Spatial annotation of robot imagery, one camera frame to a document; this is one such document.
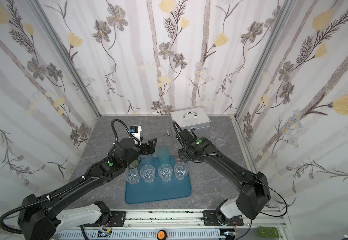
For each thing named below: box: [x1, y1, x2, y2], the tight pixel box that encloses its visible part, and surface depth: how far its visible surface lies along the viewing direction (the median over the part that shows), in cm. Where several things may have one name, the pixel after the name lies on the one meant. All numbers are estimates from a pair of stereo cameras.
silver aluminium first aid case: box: [170, 107, 211, 135], surface depth 100 cm
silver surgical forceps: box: [163, 125, 173, 139], surface depth 110 cm
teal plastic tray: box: [125, 165, 192, 204], surface depth 86 cm
